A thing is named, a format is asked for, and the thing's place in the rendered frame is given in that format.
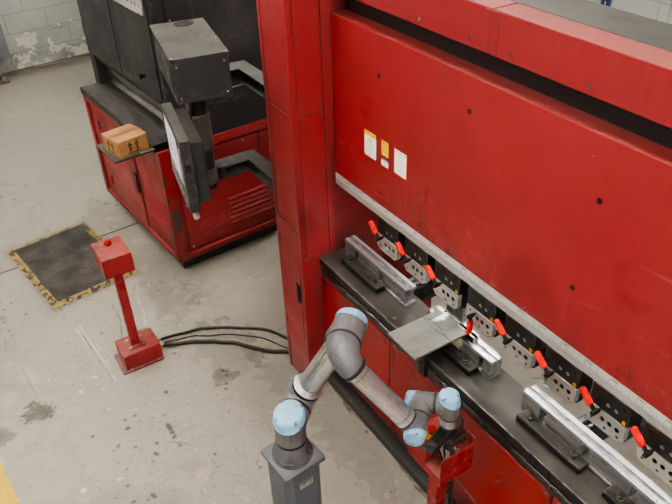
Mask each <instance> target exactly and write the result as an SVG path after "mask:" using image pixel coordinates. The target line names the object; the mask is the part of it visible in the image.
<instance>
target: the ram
mask: <svg viewBox="0 0 672 504"><path fill-rule="evenodd" d="M330 25H331V54H332V83H333V112H334V141H335V171H336V173H338V174H339V175H340V176H342V177H343V178H344V179H346V180H347V181H348V182H350V183H351V184H352V185H354V186H355V187H356V188H358V189H359V190H361V191H362V192H363V193H365V194H366V195H367V196H369V197H370V198H371V199H373V200H374V201H375V202H377V203H378V204H379V205H381V206H382V207H383V208H385V209H386V210H387V211H389V212H390V213H391V214H393V215H394V216H396V217H397V218H398V219H400V220H401V221H402V222H404V223H405V224H406V225H408V226H409V227H410V228H412V229H413V230H414V231H416V232H417V233H418V234H420V235H421V236H422V237H424V238H425V239H427V240H428V241H429V242H431V243H432V244H433V245H435V246H436V247H437V248H439V249H440V250H441V251H443V252H444V253H445V254H447V255H448V256H449V257H451V258H452V259H453V260H455V261H456V262H458V263H459V264H460V265H462V266H463V267H464V268H466V269H467V270H468V271H470V272H471V273H472V274H474V275H475V276H476V277H478V278H479V279H480V280H482V281H483V282H484V283H486V284H487V285H489V286H490V287H491V288H493V289H494V290H495V291H497V292H498V293H499V294H501V295H502V296H503V297H505V298H506V299H507V300H509V301H510V302H511V303H513V304H514V305H515V306H517V307H518V308H520V309H521V310H522V311H524V312H525V313H526V314H528V315H529V316H530V317H532V318H533V319H534V320H536V321H537V322H538V323H540V324H541V325H542V326H544V327H545V328H546V329H548V330H549V331H550V332H552V333H553V334H555V335H556V336H557V337H559V338H560V339H561V340H563V341H564V342H565V343H567V344H568V345H569V346H571V347H572V348H573V349H575V350H576V351H577V352H579V353H580V354H581V355H583V356H584V357H586V358H587V359H588V360H590V361H591V362H592V363H594V364H595V365H596V366H598V367H599V368H600V369H602V370H603V371H604V372H606V373H607V374H608V375H610V376H611V377H612V378H614V379H615V380H617V381H618V382H619V383H621V384H622V385H623V386H625V387H626V388H627V389H629V390H630V391H631V392H633V393H634V394H635V395H637V396H638V397H639V398H641V399H642V400H643V401H645V402H646V403H648V404H649V405H650V406H652V407H653V408H654V409H656V410H657V411H658V412H660V413H661V414H662V415H664V416H665V417H666V418H668V419H669V420H670V421H672V149H670V148H667V147H665V146H663V145H660V144H658V143H656V142H653V141H651V140H649V139H646V138H644V137H642V136H640V135H637V134H635V133H633V132H630V131H628V130H626V129H623V128H621V127H619V126H616V125H614V124H612V123H609V122H607V121H605V120H602V119H600V118H598V117H595V116H593V115H591V114H589V113H586V112H584V111H582V110H579V109H577V108H575V107H572V106H570V105H568V104H565V103H563V102H561V101H558V100H556V99H554V98H551V97H549V96H547V95H544V94H542V93H540V92H538V91H535V90H533V89H531V88H528V87H526V86H524V85H521V84H519V83H517V82H514V81H512V80H510V79H507V78H505V77H503V76H500V75H498V74H496V73H494V72H491V71H489V70H487V69H484V68H482V67H480V66H477V65H475V64H473V63H470V62H468V61H466V60H463V59H461V58H459V57H456V56H454V55H452V54H449V53H447V52H445V51H443V50H440V49H438V48H436V47H433V46H431V45H429V44H426V43H424V42H422V41H419V40H417V39H415V38H412V37H410V36H408V35H405V34H403V33H401V32H398V31H396V30H394V29H392V28H389V27H387V26H385V25H382V24H380V23H378V22H375V21H373V20H371V19H368V18H366V17H364V16H361V15H359V14H357V13H354V12H352V11H350V10H348V9H343V10H339V11H334V12H330ZM364 129H366V130H367V131H369V132H371V133H372V134H374V135H375V136H376V161H375V160H374V159H372V158H371V157H369V156H368V155H366V154H365V134H364ZM381 139H382V140H384V141H385V142H387V143H388V144H389V154H388V158H386V157H385V156H383V155H382V154H381ZM394 147H395V148H396V149H398V150H399V151H401V152H402V153H404V154H406V155H407V175H406V180H404V179H403V178H401V177H400V176H398V175H397V174H395V173H394ZM381 157H382V158H384V159H385V160H387V161H388V169H387V168H386V167H384V166H383V165H382V164H381ZM336 184H338V185H339V186H340V187H342V188H343V189H344V190H346V191H347V192H348V193H349V194H351V195H352V196H353V197H355V198H356V199H357V200H359V201H360V202H361V203H363V204H364V205H365V206H366V207H368V208H369V209H370V210H372V211H373V212H374V213H376V214H377V215H378V216H380V217H381V218H382V219H384V220H385V221H386V222H387V223H389V224H390V225H391V226H393V227H394V228H395V229H397V230H398V231H399V232H401V233H402V234H403V235H405V236H406V237H407V238H408V239H410V240H411V241H412V242H414V243H415V244H416V245H418V246H419V247H420V248H422V249H423V250H424V251H426V252H427V253H428V254H429V255H431V256H432V257H433V258H435V259H436V260H437V261H439V262H440V263H441V264H443V265H444V266H445V267H447V268H448V269H449V270H450V271H452V272H453V273H454V274H456V275H457V276H458V277H460V278H461V279H462V280H464V281H465V282H466V283H467V284H469V285H470V286H471V287H473V288H474V289H475V290H477V291H478V292H479V293H481V294H482V295H483V296H485V297H486V298H487V299H488V300H490V301H491V302H492V303H494V304H495V305H496V306H498V307H499V308H500V309H502V310H503V311H504V312H506V313H507V314H508V315H509V316H511V317H512V318H513V319H515V320H516V321H517V322H519V323H520V324H521V325H523V326H524V327H525V328H527V329H528V330H529V331H530V332H532V333H533V334H534V335H536V336H537V337H538V338H540V339H541V340H542V341H544V342H545V343H546V344H548V345H549V346H550V347H551V348H553V349H554V350H555V351H557V352H558V353H559V354H561V355H562V356H563V357H565V358H566V359H567V360H568V361H570V362H571V363H572V364H574V365H575V366H576V367H578V368H579V369H580V370H582V371H583V372H584V373H586V374H587V375H588V376H589V377H591V378H592V379H593V380H595V381H596V382H597V383H599V384H600V385H601V386H603V387H604V388H605V389H607V390H608V391H609V392H610V393H612V394H613V395H614V396H616V397H617V398H618V399H620V400H621V401H622V402H624V403H625V404H626V405H628V406H629V407H630V408H631V409H633V410H634V411H635V412H637V413H638V414H639V415H641V416H642V417H643V418H645V419H646V420H647V421H649V422H650V423H651V424H652V425H654V426H655V427H656V428H658V429H659V430H660V431H662V432H663V433H664V434H666V435H667V436H668V437H669V438H671V439H672V431H671V430H670V429H668V428H667V427H666V426H664V425H663V424H662V423H661V422H659V421H658V420H657V419H655V418H654V417H653V416H651V415H650V414H649V413H647V412H646V411H645V410H643V409H642V408H641V407H639V406H638V405H637V404H635V403H634V402H633V401H631V400H630V399H629V398H627V397H626V396H625V395H623V394H622V393H621V392H619V391H618V390H617V389H615V388H614V387H613V386H611V385H610V384H609V383H607V382H606V381H605V380H603V379H602V378H601V377H599V376H598V375H597V374H595V373H594V372H593V371H591V370H590V369H589V368H587V367H586V366H585V365H583V364H582V363H581V362H579V361H578V360H577V359H576V358H574V357H573V356H572V355H570V354H569V353H568V352H566V351H565V350H564V349H562V348H561V347H560V346H558V345H557V344H556V343H554V342H553V341H552V340H550V339H549V338H548V337H546V336H545V335H544V334H542V333H541V332H540V331H538V330H537V329H536V328H534V327H533V326H532V325H530V324H529V323H528V322H526V321H525V320H524V319H522V318H521V317H520V316H518V315H517V314H516V313H514V312H513V311H512V310H510V309H509V308H508V307H506V306H505V305H504V304H502V303H501V302H500V301H498V300H497V299H496V298H494V297H493V296H492V295H491V294H489V293H488V292H487V291H485V290H484V289H483V288H481V287H480V286H479V285H477V284H476V283H475V282H473V281H472V280H471V279H469V278H468V277H467V276H465V275H464V274H463V273H461V272H460V271H459V270H457V269H456V268H455V267H453V266H452V265H451V264H449V263H448V262H447V261H445V260H444V259H443V258H441V257H440V256H439V255H437V254H436V253H435V252H433V251H432V250H431V249H429V248H428V247H427V246H425V245H424V244H423V243H421V242H420V241H419V240H417V239H416V238H415V237H413V236H412V235H411V234H409V233H408V232H407V231H406V230H404V229H403V228H402V227H400V226H399V225H398V224H396V223H395V222H394V221H392V220H391V219H390V218H388V217H387V216H386V215H384V214H383V213H382V212H380V211H379V210H378V209H376V208H375V207H374V206H372V205H371V204H370V203H368V202H367V201H366V200H364V199H363V198H362V197H360V196H359V195H358V194H356V193H355V192H354V191H352V190H351V189H350V188H348V187H347V186H346V185H344V184H343V183H342V182H340V181H339V180H338V179H336Z"/></svg>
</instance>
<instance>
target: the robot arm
mask: <svg viewBox="0 0 672 504"><path fill-rule="evenodd" d="M367 325H368V320H367V318H366V316H365V315H364V314H363V313H362V312H361V311H359V310H358V309H355V308H351V307H348V308H347V307H345V308H341V309H340V310H339V311H338V312H337V313H336V315H335V319H334V321H333V323H332V324H331V326H330V327H329V329H328V330H327V332H326V333H325V335H324V341H325V342H324V344H323V345H322V346H321V348H320V349H319V351H318V352H317V354H316V355H315V357H314V358H313V360H312V361H311V362H310V364H309V365H308V367H307V368H306V370H305V371H304V373H300V374H298V375H296V376H294V377H293V378H292V379H291V381H290V382H289V384H288V387H287V390H286V393H285V395H284V398H283V400H282V403H279V404H278V405H277V406H276V408H275V409H274V412H273V426H274V433H275V444H274V446H273V449H272V455H273V460H274V462H275V463H276V465H277V466H279V467H280V468H282V469H285V470H297V469H300V468H302V467H304V466H306V465H307V464H308V463H309V462H310V460H311V458H312V455H313V451H312V445H311V443H310V441H309V439H308V438H307V434H306V426H307V422H308V420H309V417H310V414H311V411H312V408H313V406H314V404H315V402H316V401H317V400H318V398H319V397H320V396H321V394H322V386H323V385H324V383H325V382H326V380H327V379H328V378H329V376H330V375H331V374H332V372H333V371H334V370H336V372H337V373H338V374H339V375H340V376H341V377H342V378H343V379H344V380H345V381H346V382H352V383H353V384H354V385H355V386H356V387H357V388H358V389H359V390H360V391H361V392H362V393H363V394H364V395H365V396H366V397H367V398H368V399H370V400H371V401H372V402H373V403H374V404H375V405H376V406H377V407H378V408H379V409H380V410H381V411H382V412H383V413H384V414H385V415H386V416H388V417H389V418H390V419H391V420H392V421H393V422H394V423H395V424H396V425H397V426H398V427H399V428H400V429H401V430H402V431H403V432H404V433H403V439H404V442H405V443H406V444H408V445H410V446H413V447H418V446H421V445H422V444H423V443H424V441H425V438H426V435H427V427H428V422H429V417H430V414H439V422H440V427H439V428H438V430H437V431H436V432H435V433H434V434H433V436H432V437H431V438H430V439H429V440H428V442H427V443H426V444H425V445H424V448H425V449H426V450H427V451H428V452H429V453H430V454H431V455H435V454H436V453H437V451H438V450H439V449H440V451H441V454H442V456H443V458H444V459H446V458H448V457H450V456H451V455H453V454H455V453H457V452H458V451H460V448H456V447H455V446H456V445H458V444H459V443H461V444H463V443H465V442H466V439H467V433H466V432H465V431H464V419H463V418H462V417H460V406H461V401H460V394H459V392H458V391H457V390H456V389H454V388H450V387H447V388H444V389H442V390H441V391H440V392H439V393H438V392H437V393H435V392H427V391H420V390H408V391H407V392H406V395H405V402H404V401H403V400H402V399H401V398H400V397H399V396H398V395H397V394H396V393H395V392H394V391H393V390H392V389H391V388H390V387H389V386H387V385H386V384H385V383H384V382H383V381H382V380H381V379H380V378H379V377H378V376H377V375H376V374H375V373H374V372H373V371H372V370H371V369H370V368H369V367H368V366H367V365H366V364H367V362H366V360H365V359H364V358H363V357H362V356H361V354H360V348H361V345H362V342H363V338H364V335H365V332H366V330H367ZM461 432H464V433H463V434H462V433H461ZM464 436H465V440H464V441H462V440H463V439H464Z"/></svg>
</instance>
